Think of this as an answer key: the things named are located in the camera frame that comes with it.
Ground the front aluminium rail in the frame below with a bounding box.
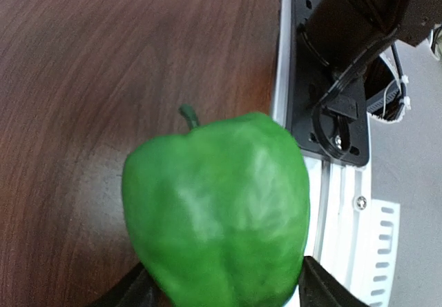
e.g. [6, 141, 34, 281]
[271, 0, 401, 307]

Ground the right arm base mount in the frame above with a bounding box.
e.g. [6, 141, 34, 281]
[286, 0, 369, 167]

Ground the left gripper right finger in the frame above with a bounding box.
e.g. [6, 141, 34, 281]
[298, 256, 369, 307]

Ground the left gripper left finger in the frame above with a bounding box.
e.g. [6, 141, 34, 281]
[88, 264, 155, 307]

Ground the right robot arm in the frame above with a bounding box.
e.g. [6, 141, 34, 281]
[305, 0, 441, 71]

